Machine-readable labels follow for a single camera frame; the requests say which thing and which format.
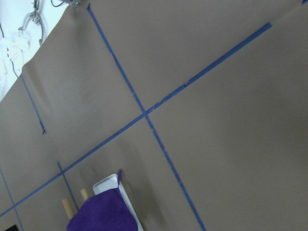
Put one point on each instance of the reacher grabber stick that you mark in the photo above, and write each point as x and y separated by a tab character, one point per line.
36	18

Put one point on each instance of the purple towel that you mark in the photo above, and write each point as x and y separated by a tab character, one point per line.
106	211

